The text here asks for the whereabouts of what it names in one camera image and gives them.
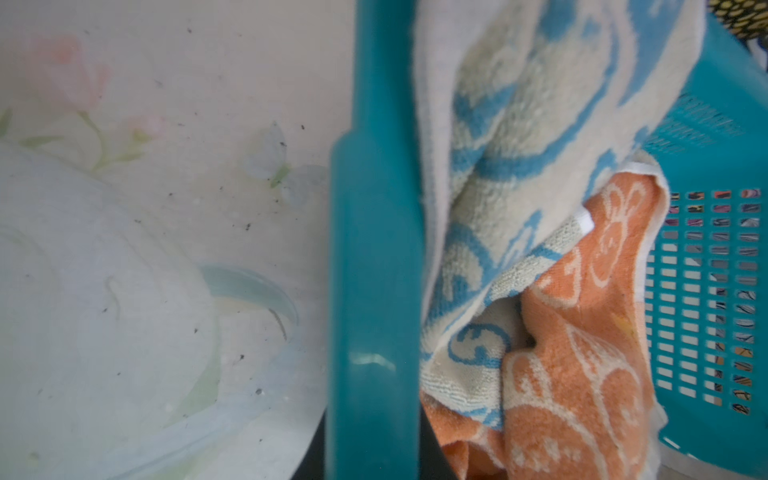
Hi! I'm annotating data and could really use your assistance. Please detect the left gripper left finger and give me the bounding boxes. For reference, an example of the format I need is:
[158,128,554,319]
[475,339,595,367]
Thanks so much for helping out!
[291,414,326,480]

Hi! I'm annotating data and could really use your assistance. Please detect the orange patterned towel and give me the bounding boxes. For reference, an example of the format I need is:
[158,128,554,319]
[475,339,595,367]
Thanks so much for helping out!
[422,172,670,479]

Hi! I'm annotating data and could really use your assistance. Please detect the blue and cream towel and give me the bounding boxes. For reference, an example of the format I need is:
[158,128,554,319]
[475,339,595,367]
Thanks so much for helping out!
[413,1,706,430]

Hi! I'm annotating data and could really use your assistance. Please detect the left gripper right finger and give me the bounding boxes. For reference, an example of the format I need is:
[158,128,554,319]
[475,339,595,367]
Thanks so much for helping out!
[418,407,457,480]

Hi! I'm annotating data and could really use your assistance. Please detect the teal plastic basket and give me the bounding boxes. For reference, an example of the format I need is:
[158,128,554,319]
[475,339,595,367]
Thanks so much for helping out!
[325,1,767,479]

